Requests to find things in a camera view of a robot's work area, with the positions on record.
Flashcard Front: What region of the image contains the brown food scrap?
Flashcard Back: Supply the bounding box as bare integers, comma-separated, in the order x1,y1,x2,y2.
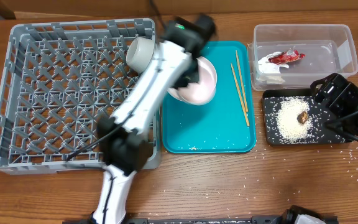
297,111,309,124

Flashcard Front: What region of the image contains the grey bowl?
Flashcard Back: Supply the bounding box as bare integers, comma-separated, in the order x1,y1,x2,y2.
126,37,155,73

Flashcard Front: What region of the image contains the pile of white rice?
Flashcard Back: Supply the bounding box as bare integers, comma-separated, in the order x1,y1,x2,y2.
276,96,313,143

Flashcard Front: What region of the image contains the red snack wrapper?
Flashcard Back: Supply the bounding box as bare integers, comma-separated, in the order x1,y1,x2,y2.
268,49,306,65

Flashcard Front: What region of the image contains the white napkin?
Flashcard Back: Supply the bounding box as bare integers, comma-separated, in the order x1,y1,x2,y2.
256,52,289,85

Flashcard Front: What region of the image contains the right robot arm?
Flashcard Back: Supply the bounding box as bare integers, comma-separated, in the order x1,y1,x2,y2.
310,73,358,142

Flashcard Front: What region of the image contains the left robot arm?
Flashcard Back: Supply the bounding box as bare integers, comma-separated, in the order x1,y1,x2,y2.
89,14,217,223

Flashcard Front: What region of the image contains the grey dishwasher rack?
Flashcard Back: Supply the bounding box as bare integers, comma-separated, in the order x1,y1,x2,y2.
0,18,156,175

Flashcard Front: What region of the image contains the large white plate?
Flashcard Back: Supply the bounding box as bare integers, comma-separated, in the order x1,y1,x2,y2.
208,60,217,98

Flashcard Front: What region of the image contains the wooden chopstick left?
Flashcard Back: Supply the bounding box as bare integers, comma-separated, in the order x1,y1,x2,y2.
230,63,250,127

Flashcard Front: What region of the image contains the wooden chopstick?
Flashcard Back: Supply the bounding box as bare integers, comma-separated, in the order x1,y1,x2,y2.
235,50,249,113
230,63,250,127

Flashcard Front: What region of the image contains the wooden chopstick right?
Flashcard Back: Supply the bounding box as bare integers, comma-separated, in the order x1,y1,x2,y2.
235,50,249,113

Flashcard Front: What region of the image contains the black plastic tray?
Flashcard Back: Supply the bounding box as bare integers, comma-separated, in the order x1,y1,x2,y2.
262,88,348,146

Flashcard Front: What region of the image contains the teal plastic tray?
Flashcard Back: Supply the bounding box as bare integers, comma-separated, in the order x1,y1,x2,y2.
162,41,257,154

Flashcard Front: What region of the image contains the clear plastic bin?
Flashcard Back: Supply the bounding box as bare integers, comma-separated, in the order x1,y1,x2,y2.
249,24,358,91

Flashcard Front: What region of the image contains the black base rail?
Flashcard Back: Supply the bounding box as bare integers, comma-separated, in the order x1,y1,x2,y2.
62,205,340,224

